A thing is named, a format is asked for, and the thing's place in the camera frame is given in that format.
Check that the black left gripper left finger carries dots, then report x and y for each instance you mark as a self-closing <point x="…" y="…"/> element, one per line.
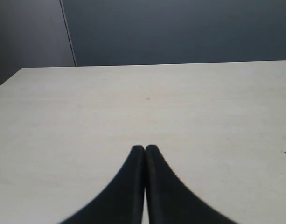
<point x="122" y="200"/>

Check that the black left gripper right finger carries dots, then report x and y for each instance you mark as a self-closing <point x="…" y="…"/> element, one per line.
<point x="169" y="201"/>

